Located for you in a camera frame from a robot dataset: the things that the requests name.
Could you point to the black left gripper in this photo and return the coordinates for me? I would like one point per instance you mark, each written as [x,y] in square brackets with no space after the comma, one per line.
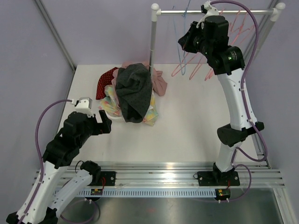
[103,128]

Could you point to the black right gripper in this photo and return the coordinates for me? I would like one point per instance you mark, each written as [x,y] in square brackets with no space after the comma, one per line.
[185,42]

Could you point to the yellow blue tie-dye skirt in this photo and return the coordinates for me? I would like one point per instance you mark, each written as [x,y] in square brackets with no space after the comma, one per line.
[109,104]

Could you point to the blue wire hanger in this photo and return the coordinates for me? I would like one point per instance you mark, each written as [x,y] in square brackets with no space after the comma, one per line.
[181,67]

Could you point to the pink hanger of tie-dye skirt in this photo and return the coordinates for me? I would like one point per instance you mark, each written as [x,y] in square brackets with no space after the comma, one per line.
[197,67]

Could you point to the red polka dot skirt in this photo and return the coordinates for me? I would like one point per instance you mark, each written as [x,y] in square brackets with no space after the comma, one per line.
[104,80]

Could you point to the dark grey dotted skirt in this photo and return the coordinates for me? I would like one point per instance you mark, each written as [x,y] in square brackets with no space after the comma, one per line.
[133,89]

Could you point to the pink pleated skirt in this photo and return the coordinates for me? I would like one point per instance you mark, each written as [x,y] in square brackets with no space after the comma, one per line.
[159,84]

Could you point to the pink hanger of red skirt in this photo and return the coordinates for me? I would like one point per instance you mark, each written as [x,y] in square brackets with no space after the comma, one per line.
[234,32]

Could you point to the pink hanger of white skirt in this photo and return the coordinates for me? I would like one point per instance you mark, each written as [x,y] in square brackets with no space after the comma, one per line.
[247,28]

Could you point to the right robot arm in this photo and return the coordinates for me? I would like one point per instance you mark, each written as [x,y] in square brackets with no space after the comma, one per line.
[209,36]

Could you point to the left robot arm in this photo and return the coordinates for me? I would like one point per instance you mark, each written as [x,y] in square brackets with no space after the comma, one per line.
[43,206]

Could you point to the white perforated plastic basket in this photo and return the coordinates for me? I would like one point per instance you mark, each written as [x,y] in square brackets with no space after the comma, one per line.
[113,117]

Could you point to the white metal clothes rack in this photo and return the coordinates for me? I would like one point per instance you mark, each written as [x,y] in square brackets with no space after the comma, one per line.
[156,11]

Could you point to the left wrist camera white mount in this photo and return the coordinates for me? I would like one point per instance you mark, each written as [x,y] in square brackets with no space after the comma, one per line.
[84,106]

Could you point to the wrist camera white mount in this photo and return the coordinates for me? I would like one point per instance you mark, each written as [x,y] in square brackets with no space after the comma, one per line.
[208,10]
[84,106]

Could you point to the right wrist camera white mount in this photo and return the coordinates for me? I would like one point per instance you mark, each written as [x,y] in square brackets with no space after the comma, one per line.
[208,10]

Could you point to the white slotted cable duct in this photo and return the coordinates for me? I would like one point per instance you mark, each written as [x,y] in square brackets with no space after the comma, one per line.
[150,193]

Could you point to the aluminium corner frame right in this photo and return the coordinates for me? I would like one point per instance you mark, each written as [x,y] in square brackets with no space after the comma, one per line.
[265,26]

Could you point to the aluminium corner frame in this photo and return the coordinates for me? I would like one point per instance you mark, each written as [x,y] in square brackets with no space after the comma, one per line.
[265,26]
[50,24]

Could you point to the aluminium corner frame left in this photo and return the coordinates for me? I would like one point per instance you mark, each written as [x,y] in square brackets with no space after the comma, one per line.
[50,24]

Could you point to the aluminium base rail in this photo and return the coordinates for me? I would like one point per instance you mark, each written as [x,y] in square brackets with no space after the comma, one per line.
[183,174]

